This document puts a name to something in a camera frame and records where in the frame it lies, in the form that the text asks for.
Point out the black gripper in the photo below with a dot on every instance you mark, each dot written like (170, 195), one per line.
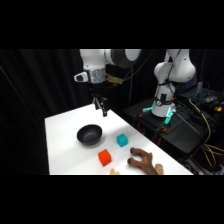
(98, 89)

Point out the red cube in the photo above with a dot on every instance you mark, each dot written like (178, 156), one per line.
(104, 157)

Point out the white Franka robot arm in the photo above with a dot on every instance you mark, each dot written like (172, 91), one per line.
(96, 58)

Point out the black bowl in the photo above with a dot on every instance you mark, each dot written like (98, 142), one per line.
(89, 134)

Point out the teal cube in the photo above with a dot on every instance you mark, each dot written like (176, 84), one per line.
(122, 140)

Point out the small tan toy piece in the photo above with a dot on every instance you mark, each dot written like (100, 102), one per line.
(114, 172)

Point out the black curtain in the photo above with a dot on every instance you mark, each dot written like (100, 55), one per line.
(33, 86)

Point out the brown plush toy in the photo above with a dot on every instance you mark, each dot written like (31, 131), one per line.
(145, 161)

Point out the black robot stand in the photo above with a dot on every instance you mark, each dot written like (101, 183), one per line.
(186, 136)

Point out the black electronics box with lights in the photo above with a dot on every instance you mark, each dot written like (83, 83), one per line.
(205, 95)

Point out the small yellow object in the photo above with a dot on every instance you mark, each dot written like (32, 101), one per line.
(218, 108)

